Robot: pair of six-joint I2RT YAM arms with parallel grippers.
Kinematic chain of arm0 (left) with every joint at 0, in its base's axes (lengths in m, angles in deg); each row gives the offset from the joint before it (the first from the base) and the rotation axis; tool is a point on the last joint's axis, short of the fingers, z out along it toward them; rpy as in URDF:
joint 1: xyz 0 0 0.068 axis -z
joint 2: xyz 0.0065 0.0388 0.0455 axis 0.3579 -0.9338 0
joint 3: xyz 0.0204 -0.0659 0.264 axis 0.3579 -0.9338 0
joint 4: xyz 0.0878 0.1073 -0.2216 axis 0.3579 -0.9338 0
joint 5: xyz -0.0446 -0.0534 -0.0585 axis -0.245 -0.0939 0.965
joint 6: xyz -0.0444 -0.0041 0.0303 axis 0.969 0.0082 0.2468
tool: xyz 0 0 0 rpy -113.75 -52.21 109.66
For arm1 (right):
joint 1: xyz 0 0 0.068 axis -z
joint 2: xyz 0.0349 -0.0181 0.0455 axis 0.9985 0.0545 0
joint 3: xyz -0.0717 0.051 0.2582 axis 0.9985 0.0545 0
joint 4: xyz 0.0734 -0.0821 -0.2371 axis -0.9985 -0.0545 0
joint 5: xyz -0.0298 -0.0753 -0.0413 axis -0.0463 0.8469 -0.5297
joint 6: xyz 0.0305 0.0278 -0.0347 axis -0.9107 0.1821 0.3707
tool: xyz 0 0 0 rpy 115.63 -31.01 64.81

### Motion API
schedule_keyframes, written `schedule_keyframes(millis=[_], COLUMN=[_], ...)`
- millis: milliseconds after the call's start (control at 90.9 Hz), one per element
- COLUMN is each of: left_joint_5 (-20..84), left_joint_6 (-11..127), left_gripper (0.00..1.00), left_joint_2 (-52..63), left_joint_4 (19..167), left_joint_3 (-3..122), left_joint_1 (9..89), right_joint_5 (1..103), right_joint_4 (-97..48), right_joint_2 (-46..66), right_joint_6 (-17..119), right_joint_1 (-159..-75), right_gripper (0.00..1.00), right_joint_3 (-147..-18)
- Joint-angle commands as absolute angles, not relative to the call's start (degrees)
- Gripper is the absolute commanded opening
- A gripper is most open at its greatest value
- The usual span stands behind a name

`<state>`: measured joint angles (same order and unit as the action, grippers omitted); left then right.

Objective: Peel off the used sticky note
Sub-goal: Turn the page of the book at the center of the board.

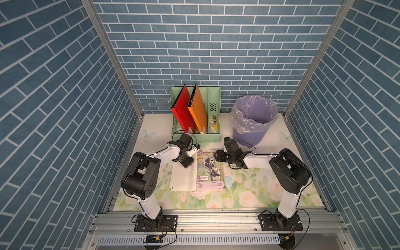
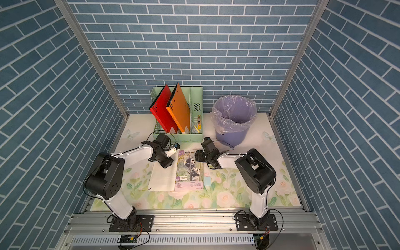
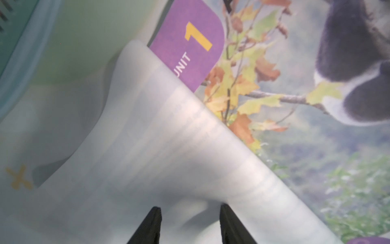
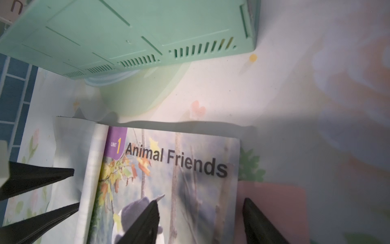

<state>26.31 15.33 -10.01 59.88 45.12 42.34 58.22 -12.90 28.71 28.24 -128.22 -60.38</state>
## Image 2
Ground clear bin liner bag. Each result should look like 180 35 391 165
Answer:
210 95 258 135

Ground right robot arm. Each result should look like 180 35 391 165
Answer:
195 137 277 224

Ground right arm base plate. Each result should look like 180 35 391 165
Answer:
234 214 279 231

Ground English textbook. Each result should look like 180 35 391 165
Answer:
148 150 205 192

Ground floral table mat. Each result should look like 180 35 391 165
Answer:
122 135 301 210

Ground orange folder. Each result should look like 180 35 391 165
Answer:
166 83 191 134

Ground blue sticky note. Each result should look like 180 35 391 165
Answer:
204 176 211 186

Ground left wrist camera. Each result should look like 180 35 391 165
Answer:
165 143 180 157

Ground purple trash bin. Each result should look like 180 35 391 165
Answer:
212 95 257 148

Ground small items in organizer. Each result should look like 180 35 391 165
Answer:
193 115 202 134

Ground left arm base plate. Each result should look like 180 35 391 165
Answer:
107 215 154 232

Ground red folder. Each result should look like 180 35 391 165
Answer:
149 85 178 134

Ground left controller board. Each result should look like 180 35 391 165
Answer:
117 235 138 244

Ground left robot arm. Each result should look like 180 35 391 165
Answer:
83 133 180 223

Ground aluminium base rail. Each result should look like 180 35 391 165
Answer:
57 208 330 250

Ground green file organizer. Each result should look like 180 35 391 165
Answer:
149 84 203 142

